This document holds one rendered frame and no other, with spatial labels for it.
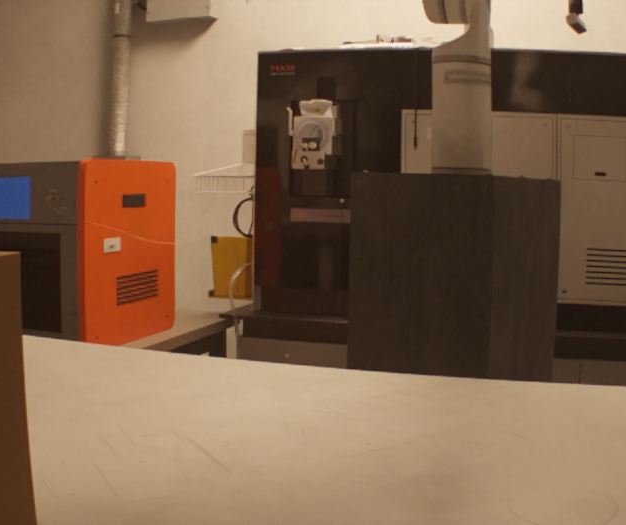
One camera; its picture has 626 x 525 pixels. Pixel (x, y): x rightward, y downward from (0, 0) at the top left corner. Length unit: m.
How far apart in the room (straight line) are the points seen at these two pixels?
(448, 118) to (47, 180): 0.96
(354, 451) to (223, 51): 3.10
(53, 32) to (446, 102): 3.03
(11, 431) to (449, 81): 1.07
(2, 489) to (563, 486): 0.37
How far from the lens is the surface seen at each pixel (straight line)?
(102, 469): 0.54
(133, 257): 1.98
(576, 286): 2.10
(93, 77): 3.91
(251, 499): 0.49
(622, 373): 2.07
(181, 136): 3.64
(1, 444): 0.26
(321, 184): 2.13
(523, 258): 1.22
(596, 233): 2.10
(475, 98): 1.26
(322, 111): 2.14
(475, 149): 1.25
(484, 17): 1.28
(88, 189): 1.80
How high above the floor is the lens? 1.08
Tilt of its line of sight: 6 degrees down
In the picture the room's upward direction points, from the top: 1 degrees clockwise
